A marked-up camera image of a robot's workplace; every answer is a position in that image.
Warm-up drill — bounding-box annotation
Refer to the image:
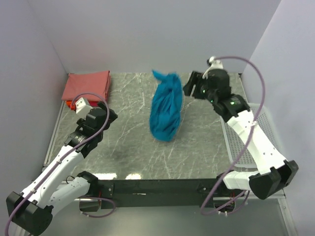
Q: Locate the teal blue t shirt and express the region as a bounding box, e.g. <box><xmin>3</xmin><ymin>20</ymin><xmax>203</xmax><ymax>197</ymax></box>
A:
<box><xmin>149</xmin><ymin>70</ymin><xmax>183</xmax><ymax>142</ymax></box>

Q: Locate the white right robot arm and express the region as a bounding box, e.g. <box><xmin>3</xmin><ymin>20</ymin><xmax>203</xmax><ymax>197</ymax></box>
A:
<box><xmin>183</xmin><ymin>69</ymin><xmax>298</xmax><ymax>200</ymax></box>

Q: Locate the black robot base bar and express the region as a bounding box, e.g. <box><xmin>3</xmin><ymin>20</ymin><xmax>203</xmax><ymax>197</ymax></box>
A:
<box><xmin>68</xmin><ymin>178</ymin><xmax>246</xmax><ymax>209</ymax></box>

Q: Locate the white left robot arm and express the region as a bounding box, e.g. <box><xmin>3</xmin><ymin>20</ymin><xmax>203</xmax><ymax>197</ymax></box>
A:
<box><xmin>6</xmin><ymin>98</ymin><xmax>118</xmax><ymax>236</ymax></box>

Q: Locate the folded orange t shirt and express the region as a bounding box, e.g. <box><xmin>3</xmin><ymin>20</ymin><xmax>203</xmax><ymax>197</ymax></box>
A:
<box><xmin>65</xmin><ymin>100</ymin><xmax>78</xmax><ymax>111</ymax></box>

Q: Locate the folded salmon pink t shirt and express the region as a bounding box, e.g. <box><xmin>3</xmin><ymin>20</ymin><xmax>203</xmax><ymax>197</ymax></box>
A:
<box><xmin>62</xmin><ymin>70</ymin><xmax>111</xmax><ymax>101</ymax></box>

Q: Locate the white perforated plastic basket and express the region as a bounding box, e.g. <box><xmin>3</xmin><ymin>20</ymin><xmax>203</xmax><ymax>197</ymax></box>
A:
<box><xmin>220</xmin><ymin>103</ymin><xmax>288</xmax><ymax>169</ymax></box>

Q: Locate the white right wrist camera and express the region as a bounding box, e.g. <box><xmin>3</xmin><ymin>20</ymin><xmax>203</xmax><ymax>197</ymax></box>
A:
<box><xmin>202</xmin><ymin>57</ymin><xmax>223</xmax><ymax>79</ymax></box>

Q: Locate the aluminium extrusion rail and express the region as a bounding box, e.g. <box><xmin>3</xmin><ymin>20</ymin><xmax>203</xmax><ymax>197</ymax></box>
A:
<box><xmin>214</xmin><ymin>180</ymin><xmax>288</xmax><ymax>200</ymax></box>

